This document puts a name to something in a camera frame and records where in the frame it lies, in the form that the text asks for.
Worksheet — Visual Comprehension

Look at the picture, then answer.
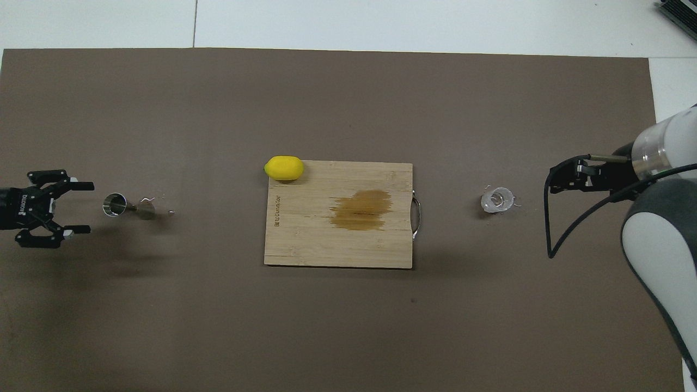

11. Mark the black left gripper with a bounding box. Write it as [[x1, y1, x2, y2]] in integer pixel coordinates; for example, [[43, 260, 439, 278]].
[[0, 170, 95, 249]]

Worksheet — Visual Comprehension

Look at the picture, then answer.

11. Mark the wooden cutting board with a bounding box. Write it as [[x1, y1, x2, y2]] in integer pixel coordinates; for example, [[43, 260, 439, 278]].
[[264, 161, 421, 270]]

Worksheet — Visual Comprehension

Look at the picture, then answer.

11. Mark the brown table mat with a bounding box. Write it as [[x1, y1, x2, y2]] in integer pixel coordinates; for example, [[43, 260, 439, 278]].
[[0, 48, 686, 392]]

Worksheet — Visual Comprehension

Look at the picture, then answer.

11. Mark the steel double jigger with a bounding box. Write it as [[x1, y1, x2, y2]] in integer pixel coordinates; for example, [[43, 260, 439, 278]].
[[102, 193, 156, 221]]

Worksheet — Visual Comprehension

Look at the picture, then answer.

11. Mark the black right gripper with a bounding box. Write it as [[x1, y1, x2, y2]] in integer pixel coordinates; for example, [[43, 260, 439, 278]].
[[549, 158, 639, 194]]

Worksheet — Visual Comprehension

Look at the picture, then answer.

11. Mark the yellow lemon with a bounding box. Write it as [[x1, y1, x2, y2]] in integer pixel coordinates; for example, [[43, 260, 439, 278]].
[[264, 156, 304, 181]]

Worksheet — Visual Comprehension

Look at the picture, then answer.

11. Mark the grey ribbed metal device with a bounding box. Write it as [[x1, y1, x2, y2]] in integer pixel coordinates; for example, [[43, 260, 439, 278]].
[[656, 0, 697, 39]]

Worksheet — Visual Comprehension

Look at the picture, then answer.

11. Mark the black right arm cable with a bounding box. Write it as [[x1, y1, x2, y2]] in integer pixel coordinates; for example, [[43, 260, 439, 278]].
[[545, 154, 697, 260]]

